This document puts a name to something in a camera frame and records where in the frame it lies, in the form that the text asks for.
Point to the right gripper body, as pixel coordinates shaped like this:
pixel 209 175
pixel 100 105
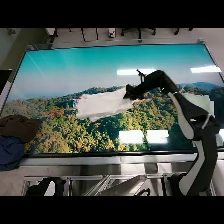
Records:
pixel 134 92

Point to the white T-shirt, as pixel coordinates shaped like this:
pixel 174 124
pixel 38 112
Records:
pixel 103 105

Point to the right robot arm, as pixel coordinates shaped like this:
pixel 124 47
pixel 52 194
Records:
pixel 198 120

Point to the blue garment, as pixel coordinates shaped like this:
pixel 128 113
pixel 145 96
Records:
pixel 10 151

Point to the silver frame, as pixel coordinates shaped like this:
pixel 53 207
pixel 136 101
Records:
pixel 100 161

